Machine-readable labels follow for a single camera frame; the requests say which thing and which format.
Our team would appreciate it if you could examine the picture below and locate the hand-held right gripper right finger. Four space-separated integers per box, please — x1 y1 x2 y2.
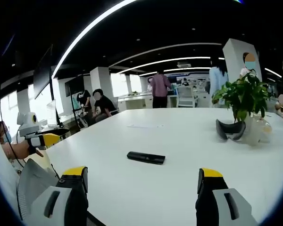
195 167 259 226

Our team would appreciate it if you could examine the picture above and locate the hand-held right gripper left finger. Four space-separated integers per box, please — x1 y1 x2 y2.
29 166 89 226

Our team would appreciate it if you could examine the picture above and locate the black remote control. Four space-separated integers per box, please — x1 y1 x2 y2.
126 151 166 165

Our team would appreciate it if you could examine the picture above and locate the person's left hand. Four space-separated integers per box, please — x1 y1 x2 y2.
25 141 44 159

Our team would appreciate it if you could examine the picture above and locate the black tray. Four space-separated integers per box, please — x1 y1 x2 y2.
38 127 70 137

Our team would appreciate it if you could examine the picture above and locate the person's head with mask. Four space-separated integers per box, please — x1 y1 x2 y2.
0 121 13 145

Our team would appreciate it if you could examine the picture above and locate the clear plastic bag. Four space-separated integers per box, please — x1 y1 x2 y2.
46 99 59 127

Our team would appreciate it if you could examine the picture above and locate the grey worn device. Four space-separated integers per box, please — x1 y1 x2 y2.
17 158 60 221

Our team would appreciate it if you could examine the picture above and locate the large black screen on stand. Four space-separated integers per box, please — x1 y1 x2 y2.
32 44 63 129

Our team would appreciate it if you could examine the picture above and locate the person's white shirt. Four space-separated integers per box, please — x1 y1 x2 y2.
0 127 23 212

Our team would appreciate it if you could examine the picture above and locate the black headset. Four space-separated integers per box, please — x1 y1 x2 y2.
215 118 247 142

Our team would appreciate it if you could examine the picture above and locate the clear glass vase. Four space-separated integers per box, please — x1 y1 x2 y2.
243 114 274 147

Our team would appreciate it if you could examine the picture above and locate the white counter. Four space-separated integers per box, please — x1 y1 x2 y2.
117 93 154 111

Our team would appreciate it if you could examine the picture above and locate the white paper sheet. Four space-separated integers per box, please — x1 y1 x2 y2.
126 123 165 129

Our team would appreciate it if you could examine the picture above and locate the long curved ceiling light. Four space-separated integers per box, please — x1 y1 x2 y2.
51 0 139 79

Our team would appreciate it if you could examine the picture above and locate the white office chair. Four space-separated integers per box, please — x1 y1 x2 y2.
176 86 196 108

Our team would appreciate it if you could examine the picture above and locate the green potted plant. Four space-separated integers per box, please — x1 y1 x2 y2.
211 72 272 123

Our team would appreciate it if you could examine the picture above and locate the black cable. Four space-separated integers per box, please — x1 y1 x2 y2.
0 77 23 169

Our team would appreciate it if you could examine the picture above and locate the small black wall screen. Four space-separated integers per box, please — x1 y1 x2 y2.
64 76 85 97

